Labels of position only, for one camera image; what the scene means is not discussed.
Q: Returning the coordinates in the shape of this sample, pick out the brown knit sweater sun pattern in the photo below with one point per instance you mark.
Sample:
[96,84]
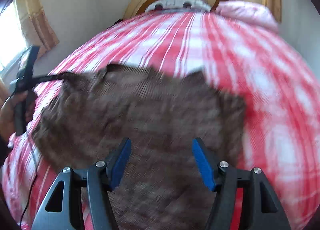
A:
[150,115]

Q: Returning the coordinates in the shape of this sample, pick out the white patterned pillow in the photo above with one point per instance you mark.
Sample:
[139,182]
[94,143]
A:
[175,4]

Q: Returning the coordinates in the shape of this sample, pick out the pink pillow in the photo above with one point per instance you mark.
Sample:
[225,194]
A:
[247,14]

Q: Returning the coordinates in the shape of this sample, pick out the bed with red plaid sheet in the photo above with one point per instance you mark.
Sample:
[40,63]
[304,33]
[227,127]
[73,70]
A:
[225,57]

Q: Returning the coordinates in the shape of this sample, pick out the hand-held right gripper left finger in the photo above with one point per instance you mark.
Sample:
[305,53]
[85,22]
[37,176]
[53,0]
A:
[122,160]

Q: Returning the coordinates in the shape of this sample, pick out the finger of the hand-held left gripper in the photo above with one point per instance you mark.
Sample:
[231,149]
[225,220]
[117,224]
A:
[50,78]

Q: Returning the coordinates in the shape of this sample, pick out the person's left hand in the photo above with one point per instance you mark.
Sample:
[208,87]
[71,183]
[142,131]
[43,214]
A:
[7,117]

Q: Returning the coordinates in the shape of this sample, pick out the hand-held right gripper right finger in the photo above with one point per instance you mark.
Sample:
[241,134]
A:
[202,162]

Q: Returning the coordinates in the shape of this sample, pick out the side window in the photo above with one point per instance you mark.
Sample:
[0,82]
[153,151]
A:
[11,35]

